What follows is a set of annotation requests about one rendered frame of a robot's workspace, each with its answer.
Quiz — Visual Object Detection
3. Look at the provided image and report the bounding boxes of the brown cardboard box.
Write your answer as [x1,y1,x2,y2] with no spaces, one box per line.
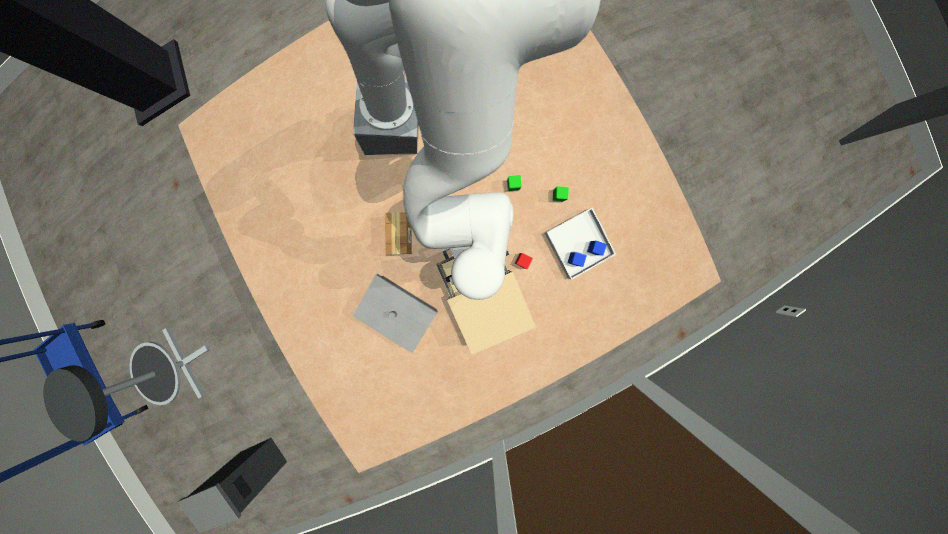
[385,212,412,254]

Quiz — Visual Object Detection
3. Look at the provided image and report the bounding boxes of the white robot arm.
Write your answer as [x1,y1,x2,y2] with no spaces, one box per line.
[326,0,600,300]

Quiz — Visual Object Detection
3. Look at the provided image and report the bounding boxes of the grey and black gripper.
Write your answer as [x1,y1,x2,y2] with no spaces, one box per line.
[445,250,509,283]

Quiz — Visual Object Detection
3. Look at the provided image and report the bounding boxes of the red block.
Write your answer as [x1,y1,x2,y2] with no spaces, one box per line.
[515,253,533,269]

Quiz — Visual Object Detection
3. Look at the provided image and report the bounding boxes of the blue block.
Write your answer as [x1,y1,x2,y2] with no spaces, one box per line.
[568,252,587,267]
[587,240,607,256]

